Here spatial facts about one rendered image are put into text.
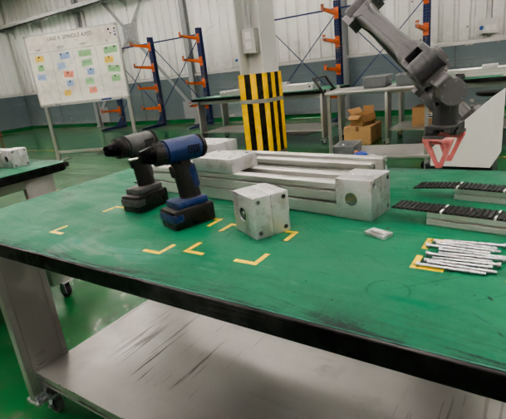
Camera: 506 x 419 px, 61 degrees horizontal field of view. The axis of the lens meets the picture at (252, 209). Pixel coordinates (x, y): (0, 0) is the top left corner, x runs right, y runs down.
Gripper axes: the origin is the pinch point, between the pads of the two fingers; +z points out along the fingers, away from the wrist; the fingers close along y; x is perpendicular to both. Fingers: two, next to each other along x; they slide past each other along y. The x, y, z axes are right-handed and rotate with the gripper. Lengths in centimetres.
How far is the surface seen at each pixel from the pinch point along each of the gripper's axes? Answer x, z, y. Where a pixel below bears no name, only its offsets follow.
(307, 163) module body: -37.2, 1.5, 4.1
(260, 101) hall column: -239, 3, -228
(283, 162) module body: -45.7, 1.7, 4.0
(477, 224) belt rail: 12.5, 7.7, 19.9
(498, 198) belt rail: 12.5, 7.9, 0.9
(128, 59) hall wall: -1024, -91, -644
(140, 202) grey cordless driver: -69, 6, 41
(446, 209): 6.2, 5.8, 18.3
